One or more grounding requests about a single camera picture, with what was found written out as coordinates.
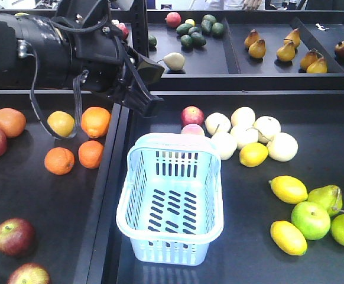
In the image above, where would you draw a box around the yellow lemon middle right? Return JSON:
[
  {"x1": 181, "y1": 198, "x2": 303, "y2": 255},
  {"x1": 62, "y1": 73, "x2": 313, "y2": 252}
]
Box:
[{"x1": 268, "y1": 175, "x2": 308, "y2": 204}]

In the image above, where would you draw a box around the yellow lemon lower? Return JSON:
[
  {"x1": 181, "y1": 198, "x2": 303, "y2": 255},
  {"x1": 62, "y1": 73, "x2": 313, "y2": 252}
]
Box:
[{"x1": 270, "y1": 220, "x2": 307, "y2": 256}]

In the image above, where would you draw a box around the green apple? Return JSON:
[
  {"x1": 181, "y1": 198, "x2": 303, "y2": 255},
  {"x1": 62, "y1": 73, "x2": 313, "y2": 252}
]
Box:
[{"x1": 291, "y1": 201, "x2": 331, "y2": 240}]

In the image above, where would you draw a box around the pink peach right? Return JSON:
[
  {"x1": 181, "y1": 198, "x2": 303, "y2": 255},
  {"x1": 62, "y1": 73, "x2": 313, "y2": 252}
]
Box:
[{"x1": 181, "y1": 123, "x2": 205, "y2": 135}]

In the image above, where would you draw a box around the red apple near white pears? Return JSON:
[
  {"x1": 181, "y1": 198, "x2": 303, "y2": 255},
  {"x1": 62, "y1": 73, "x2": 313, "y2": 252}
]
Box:
[{"x1": 181, "y1": 106, "x2": 205, "y2": 127}]

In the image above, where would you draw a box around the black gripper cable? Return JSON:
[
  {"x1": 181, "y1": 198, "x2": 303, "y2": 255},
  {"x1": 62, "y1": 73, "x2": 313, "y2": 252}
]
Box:
[{"x1": 29, "y1": 47, "x2": 89, "y2": 141}]

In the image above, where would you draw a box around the large orange far right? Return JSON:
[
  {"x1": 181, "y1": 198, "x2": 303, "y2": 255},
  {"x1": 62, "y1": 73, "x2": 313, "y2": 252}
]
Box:
[{"x1": 80, "y1": 106, "x2": 111, "y2": 138}]

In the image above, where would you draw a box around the small orange left of pair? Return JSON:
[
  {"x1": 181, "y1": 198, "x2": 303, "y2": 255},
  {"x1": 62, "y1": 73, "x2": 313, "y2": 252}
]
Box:
[{"x1": 44, "y1": 147, "x2": 75, "y2": 175}]

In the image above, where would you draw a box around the green pear upper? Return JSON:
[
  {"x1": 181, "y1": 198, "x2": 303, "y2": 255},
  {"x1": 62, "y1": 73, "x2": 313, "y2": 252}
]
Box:
[{"x1": 307, "y1": 185, "x2": 343, "y2": 217}]

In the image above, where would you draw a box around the yellow lemon upper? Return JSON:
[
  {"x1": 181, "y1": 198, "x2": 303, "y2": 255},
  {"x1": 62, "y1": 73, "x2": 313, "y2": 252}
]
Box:
[{"x1": 239, "y1": 142, "x2": 268, "y2": 167}]

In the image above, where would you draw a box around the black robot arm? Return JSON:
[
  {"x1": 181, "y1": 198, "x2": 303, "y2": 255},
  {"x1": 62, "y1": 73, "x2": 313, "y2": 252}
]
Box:
[{"x1": 0, "y1": 1, "x2": 164, "y2": 117}]

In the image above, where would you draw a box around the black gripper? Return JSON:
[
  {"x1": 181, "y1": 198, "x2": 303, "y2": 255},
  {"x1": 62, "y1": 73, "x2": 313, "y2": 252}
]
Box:
[{"x1": 52, "y1": 1, "x2": 164, "y2": 117}]

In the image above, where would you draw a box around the yellow round citrus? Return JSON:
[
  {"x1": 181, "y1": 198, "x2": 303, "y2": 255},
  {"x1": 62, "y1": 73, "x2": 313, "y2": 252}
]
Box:
[{"x1": 47, "y1": 111, "x2": 74, "y2": 137}]

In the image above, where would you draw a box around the yellow lemon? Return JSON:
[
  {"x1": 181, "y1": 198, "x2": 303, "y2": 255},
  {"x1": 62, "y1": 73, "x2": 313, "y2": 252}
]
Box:
[
  {"x1": 239, "y1": 142, "x2": 268, "y2": 167},
  {"x1": 268, "y1": 175, "x2": 308, "y2": 204},
  {"x1": 270, "y1": 220, "x2": 307, "y2": 256}
]

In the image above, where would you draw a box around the small orange right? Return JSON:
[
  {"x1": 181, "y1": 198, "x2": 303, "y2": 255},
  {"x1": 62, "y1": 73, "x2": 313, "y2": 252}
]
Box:
[{"x1": 78, "y1": 140, "x2": 104, "y2": 169}]

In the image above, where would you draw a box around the orange behind apple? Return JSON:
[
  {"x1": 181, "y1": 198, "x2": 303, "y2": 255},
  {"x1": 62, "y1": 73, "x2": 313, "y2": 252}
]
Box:
[{"x1": 0, "y1": 108, "x2": 27, "y2": 138}]

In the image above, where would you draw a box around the light blue plastic basket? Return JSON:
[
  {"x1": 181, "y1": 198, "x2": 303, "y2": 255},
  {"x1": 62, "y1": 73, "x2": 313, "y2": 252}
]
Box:
[{"x1": 116, "y1": 133, "x2": 224, "y2": 266}]

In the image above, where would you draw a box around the red apple front middle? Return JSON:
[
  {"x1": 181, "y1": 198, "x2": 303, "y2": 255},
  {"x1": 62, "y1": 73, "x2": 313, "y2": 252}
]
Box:
[{"x1": 0, "y1": 218, "x2": 36, "y2": 257}]

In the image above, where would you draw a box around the red apple front right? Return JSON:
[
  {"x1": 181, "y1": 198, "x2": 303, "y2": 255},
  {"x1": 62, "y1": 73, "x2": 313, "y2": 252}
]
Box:
[{"x1": 7, "y1": 263, "x2": 51, "y2": 284}]

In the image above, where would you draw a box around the white pear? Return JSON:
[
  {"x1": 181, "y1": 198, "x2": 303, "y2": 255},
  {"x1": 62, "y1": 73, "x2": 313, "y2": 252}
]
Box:
[{"x1": 157, "y1": 52, "x2": 186, "y2": 71}]

